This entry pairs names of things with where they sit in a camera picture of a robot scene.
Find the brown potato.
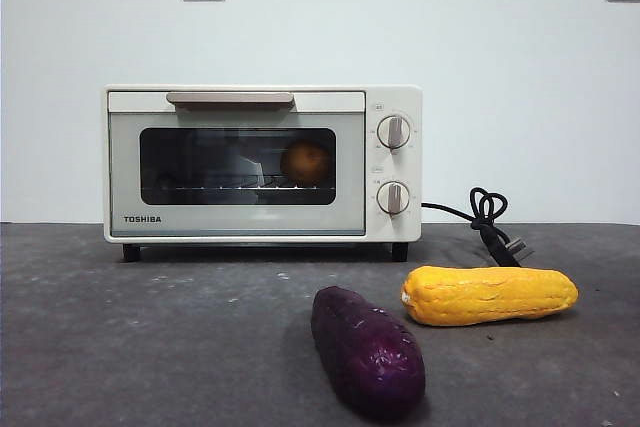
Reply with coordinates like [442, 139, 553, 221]
[279, 140, 334, 186]

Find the glass oven door with handle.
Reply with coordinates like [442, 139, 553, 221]
[107, 90, 367, 237]

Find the round white oven knob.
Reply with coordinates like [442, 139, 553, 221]
[375, 115, 413, 151]
[375, 180, 411, 214]

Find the white Toshiba toaster oven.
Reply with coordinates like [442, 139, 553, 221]
[102, 84, 424, 263]

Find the purple sweet potato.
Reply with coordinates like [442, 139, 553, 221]
[310, 285, 426, 422]

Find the yellow corn cob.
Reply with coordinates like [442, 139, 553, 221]
[399, 265, 580, 327]

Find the metal wire oven rack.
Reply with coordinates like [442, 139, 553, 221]
[141, 185, 335, 193]

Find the black oven power cable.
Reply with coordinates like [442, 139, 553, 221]
[420, 186, 536, 268]

